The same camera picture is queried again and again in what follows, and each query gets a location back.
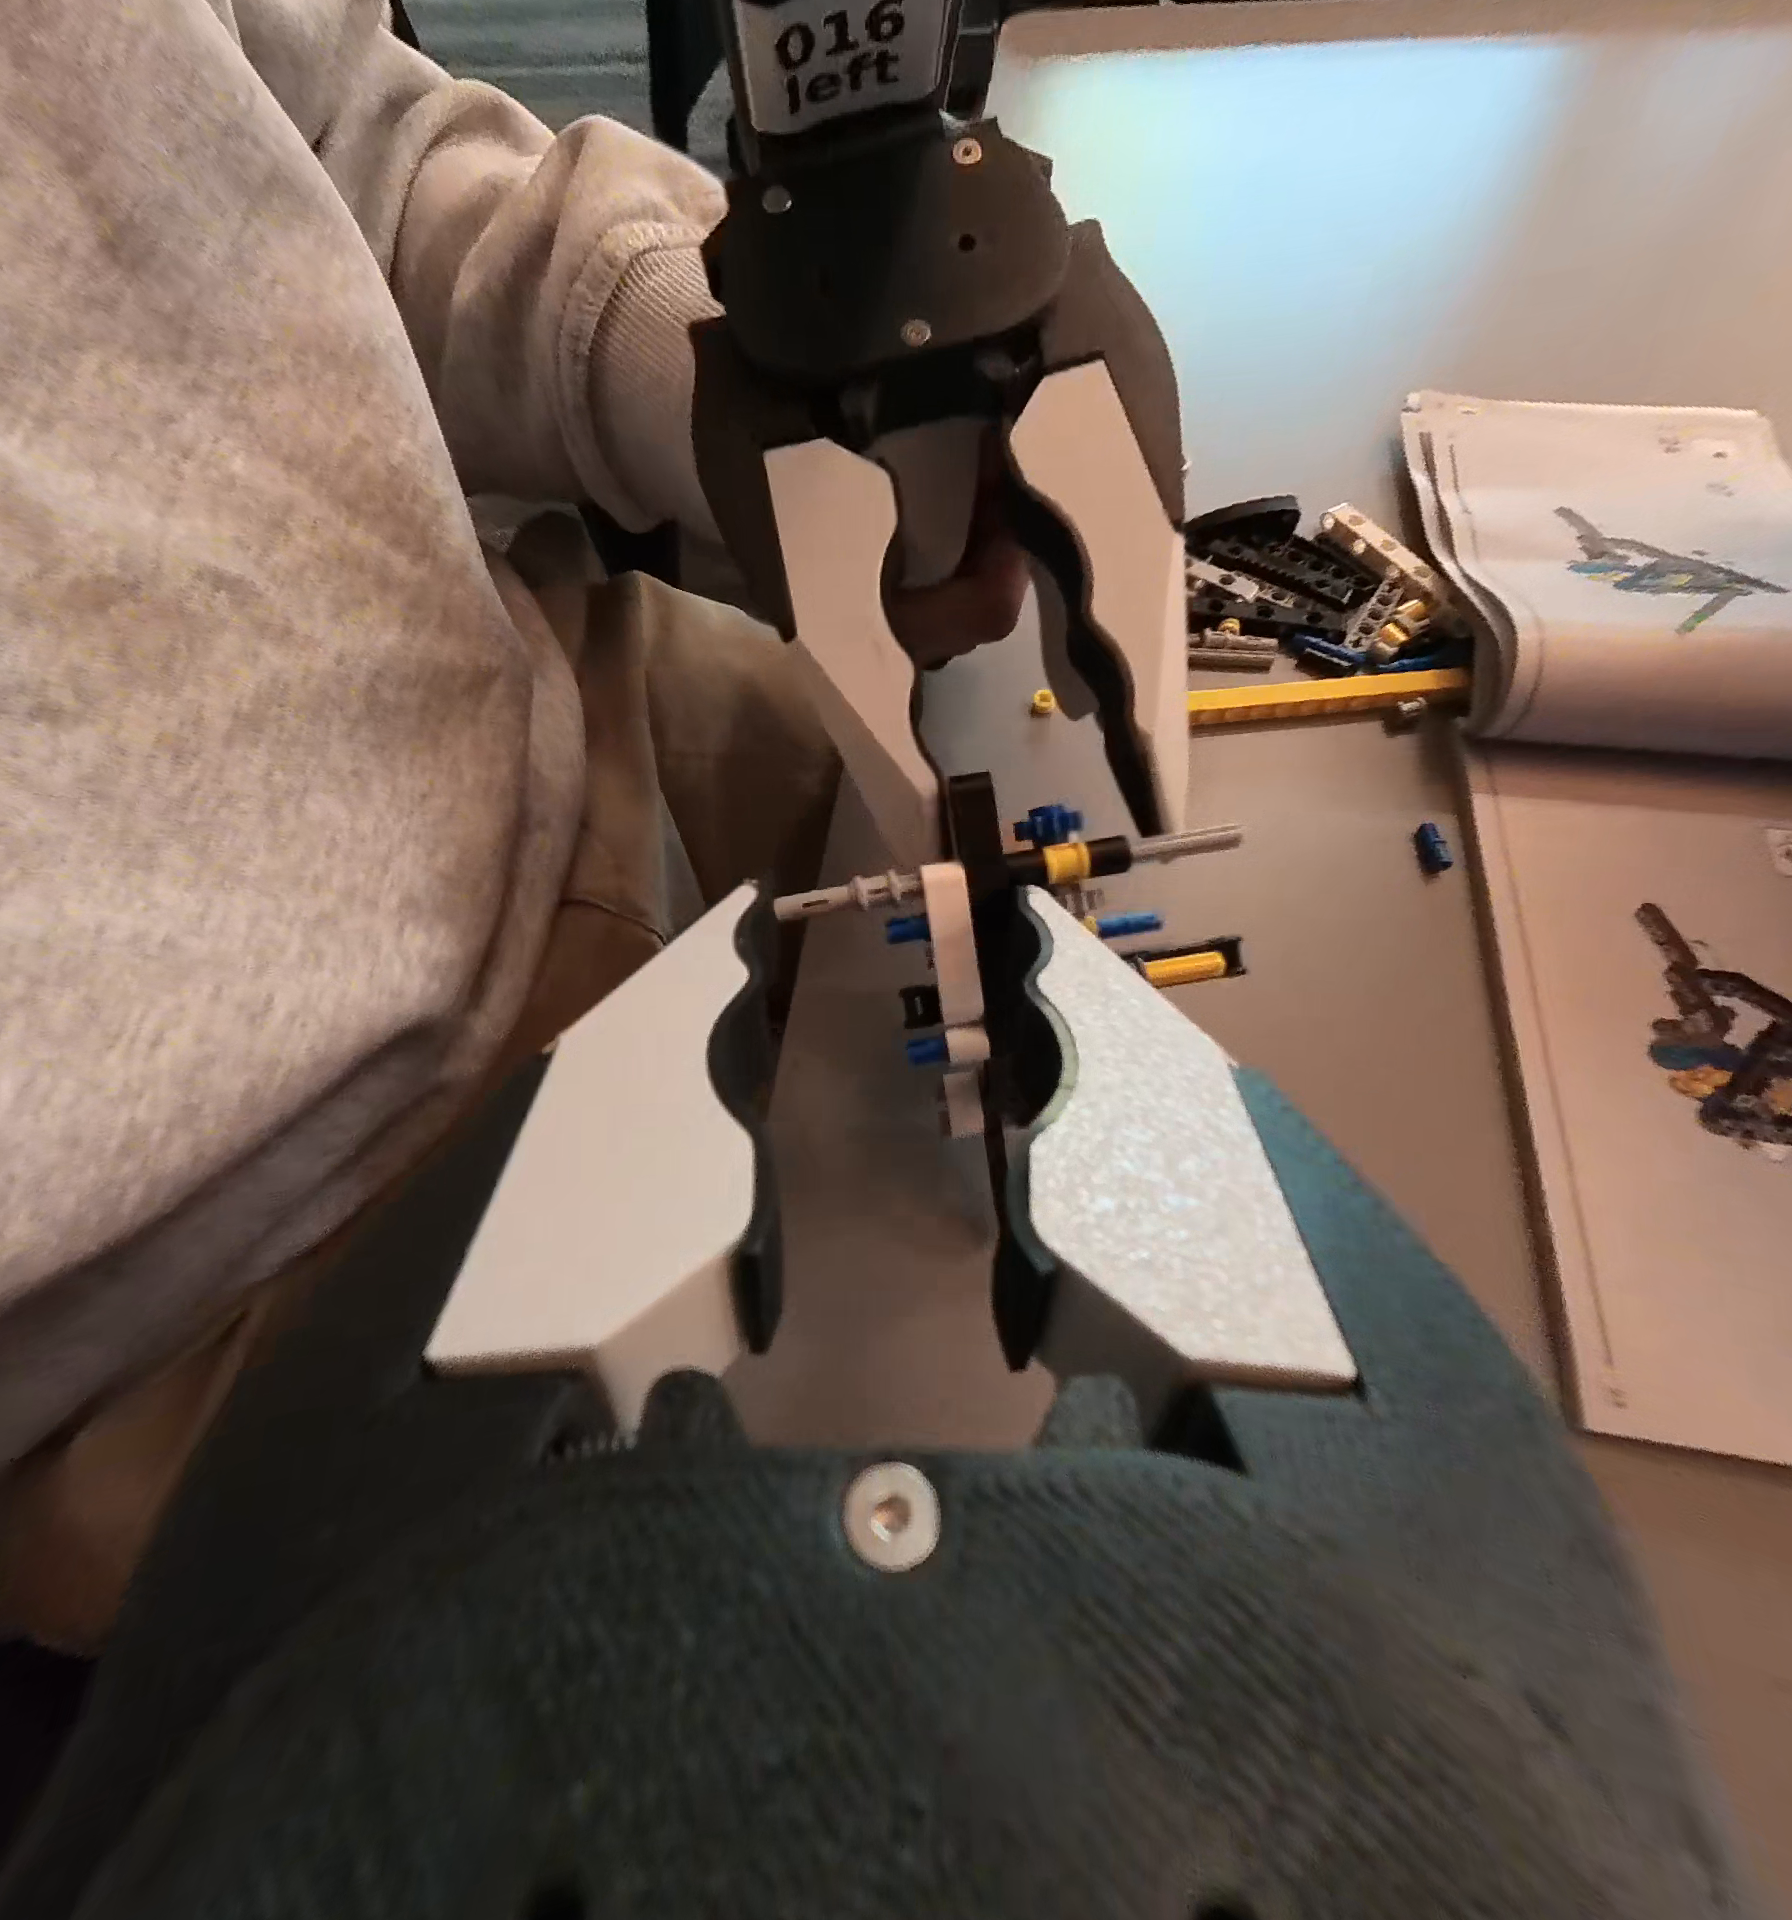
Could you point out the person's beige pants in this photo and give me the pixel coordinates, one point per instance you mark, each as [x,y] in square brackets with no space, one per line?
[688,751]

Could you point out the small blue lego pin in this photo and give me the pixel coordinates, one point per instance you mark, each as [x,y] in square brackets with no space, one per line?
[1433,845]

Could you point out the open instruction booklet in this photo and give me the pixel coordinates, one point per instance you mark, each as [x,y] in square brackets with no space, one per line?
[1676,1080]

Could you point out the pile of loose lego pieces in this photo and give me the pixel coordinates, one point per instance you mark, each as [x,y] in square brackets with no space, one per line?
[1300,576]

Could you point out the person's left forearm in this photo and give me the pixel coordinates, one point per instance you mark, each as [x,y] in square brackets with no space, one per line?
[236,677]

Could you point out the lego assembly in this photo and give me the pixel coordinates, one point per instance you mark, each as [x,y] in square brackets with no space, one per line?
[986,930]

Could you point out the person's left hand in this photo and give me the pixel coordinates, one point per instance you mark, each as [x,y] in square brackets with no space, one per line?
[964,616]

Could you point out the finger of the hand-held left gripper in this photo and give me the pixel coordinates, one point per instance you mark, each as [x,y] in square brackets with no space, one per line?
[835,600]
[1121,572]

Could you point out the lego instruction booklet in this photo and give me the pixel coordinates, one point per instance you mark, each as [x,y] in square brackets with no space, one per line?
[1631,600]

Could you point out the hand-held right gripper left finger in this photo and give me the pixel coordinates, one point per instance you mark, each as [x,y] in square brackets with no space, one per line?
[612,1171]

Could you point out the long yellow lego beam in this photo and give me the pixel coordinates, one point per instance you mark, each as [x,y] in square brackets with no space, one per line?
[1315,698]

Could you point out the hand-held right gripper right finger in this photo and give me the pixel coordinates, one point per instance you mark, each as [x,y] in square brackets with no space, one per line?
[1167,1199]

